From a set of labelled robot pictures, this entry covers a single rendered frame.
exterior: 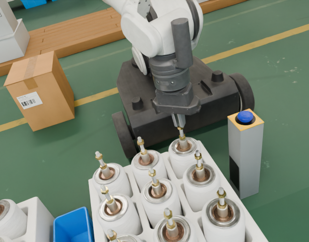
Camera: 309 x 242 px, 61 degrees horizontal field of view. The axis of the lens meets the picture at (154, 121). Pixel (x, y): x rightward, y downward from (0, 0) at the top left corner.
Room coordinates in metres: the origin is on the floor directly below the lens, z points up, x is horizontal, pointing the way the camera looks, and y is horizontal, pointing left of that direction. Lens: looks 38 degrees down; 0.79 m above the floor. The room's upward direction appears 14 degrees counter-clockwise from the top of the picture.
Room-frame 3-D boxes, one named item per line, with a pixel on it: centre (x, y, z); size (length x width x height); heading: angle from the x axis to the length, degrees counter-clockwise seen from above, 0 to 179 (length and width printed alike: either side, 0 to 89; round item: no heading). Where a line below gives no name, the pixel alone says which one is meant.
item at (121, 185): (0.52, 0.17, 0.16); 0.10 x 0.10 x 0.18
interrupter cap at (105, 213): (0.40, 0.15, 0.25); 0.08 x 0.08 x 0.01
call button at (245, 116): (0.53, -0.24, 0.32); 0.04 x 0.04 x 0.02
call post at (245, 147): (0.53, -0.24, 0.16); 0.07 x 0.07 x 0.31; 7
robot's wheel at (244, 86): (0.93, -0.39, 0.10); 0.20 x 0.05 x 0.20; 8
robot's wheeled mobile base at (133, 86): (1.14, -0.09, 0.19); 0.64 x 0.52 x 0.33; 8
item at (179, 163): (0.55, -0.07, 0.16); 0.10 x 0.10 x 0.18
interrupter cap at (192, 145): (0.55, -0.07, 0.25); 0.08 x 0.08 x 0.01
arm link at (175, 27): (0.54, -0.08, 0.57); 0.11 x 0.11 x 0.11; 34
